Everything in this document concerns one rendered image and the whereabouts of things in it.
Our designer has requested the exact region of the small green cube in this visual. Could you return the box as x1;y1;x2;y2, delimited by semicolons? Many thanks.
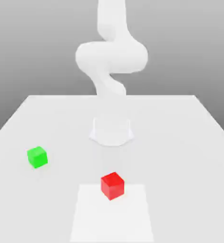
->
26;146;49;169

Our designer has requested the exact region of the small red cube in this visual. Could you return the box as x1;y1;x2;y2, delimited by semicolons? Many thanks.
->
100;171;125;201

